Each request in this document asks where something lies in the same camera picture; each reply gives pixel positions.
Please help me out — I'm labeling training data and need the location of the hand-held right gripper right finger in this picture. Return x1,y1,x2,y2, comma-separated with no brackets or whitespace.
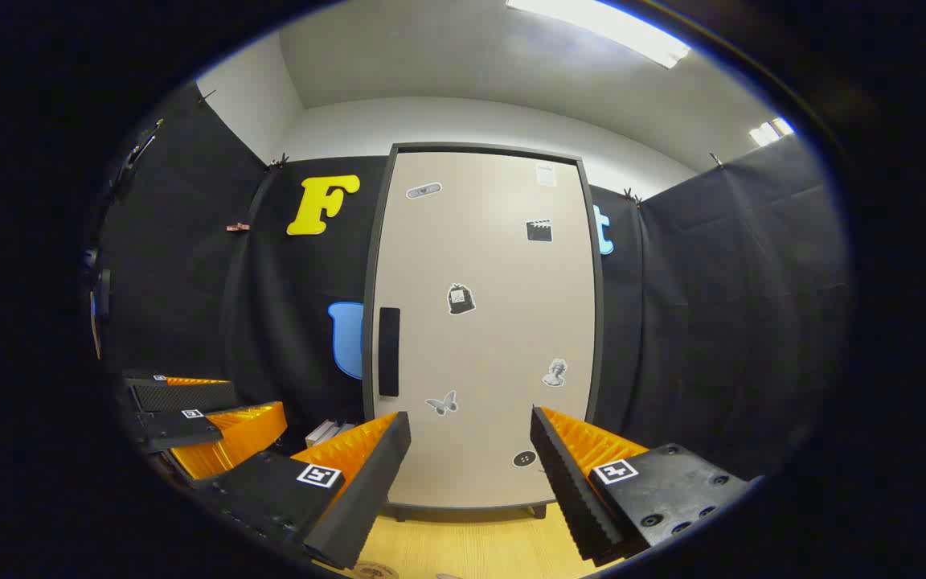
529,405,753,568

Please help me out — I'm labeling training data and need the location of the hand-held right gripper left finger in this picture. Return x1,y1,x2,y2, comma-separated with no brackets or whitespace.
190,412,413,572

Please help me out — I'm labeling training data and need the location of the black door handle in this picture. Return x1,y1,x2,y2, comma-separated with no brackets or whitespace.
378,306,401,398

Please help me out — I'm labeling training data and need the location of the beige cabinet door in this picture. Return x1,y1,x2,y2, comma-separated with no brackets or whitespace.
370,150,597,509

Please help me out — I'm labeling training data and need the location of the dark grey cabinet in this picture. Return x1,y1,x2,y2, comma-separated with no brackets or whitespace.
361,142,605,522

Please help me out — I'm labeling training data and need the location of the white book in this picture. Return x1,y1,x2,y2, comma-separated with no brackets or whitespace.
305,419,343,449

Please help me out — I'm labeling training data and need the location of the black backdrop cloth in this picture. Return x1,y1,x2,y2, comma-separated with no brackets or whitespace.
89,80,850,483

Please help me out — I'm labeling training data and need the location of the small ceiling light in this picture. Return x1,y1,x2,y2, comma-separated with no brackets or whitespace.
748,117,795,147

